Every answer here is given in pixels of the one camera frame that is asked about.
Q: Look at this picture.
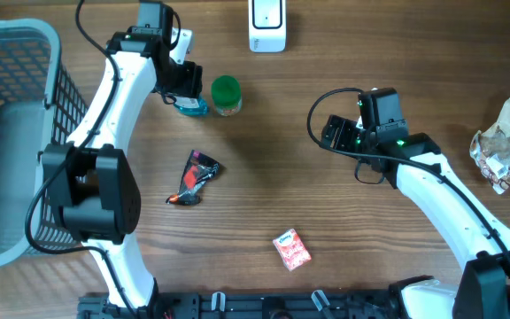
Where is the black red snack packet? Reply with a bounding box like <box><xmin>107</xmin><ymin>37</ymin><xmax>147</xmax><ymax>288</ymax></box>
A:
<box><xmin>166</xmin><ymin>150</ymin><xmax>220</xmax><ymax>206</ymax></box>

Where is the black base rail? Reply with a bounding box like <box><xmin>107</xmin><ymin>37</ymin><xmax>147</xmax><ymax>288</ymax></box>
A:
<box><xmin>76</xmin><ymin>290</ymin><xmax>398</xmax><ymax>319</ymax></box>

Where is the green lid glass jar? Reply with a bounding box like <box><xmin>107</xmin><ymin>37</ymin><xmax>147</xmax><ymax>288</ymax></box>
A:
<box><xmin>211</xmin><ymin>75</ymin><xmax>243</xmax><ymax>116</ymax></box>

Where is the red tissue packet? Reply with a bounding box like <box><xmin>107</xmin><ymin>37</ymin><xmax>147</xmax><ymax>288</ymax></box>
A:
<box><xmin>273</xmin><ymin>229</ymin><xmax>312</xmax><ymax>271</ymax></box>

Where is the blue mouthwash bottle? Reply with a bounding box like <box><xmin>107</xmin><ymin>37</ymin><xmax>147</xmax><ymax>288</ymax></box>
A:
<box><xmin>174</xmin><ymin>96</ymin><xmax>209</xmax><ymax>117</ymax></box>

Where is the white barcode scanner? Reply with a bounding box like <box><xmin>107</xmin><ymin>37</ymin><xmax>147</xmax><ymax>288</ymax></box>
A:
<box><xmin>248</xmin><ymin>0</ymin><xmax>287</xmax><ymax>53</ymax></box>

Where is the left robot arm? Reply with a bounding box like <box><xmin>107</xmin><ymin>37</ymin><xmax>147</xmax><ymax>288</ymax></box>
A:
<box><xmin>27</xmin><ymin>1</ymin><xmax>203</xmax><ymax>318</ymax></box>

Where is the beige clear food pouch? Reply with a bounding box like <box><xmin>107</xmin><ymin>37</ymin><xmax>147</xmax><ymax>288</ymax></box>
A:
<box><xmin>469</xmin><ymin>98</ymin><xmax>510</xmax><ymax>194</ymax></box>

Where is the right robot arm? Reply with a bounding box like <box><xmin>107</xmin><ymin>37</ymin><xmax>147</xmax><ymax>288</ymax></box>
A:
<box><xmin>313</xmin><ymin>88</ymin><xmax>510</xmax><ymax>318</ymax></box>

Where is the grey plastic shopping basket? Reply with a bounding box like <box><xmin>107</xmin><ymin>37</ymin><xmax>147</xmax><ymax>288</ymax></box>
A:
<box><xmin>0</xmin><ymin>19</ymin><xmax>89</xmax><ymax>267</ymax></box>

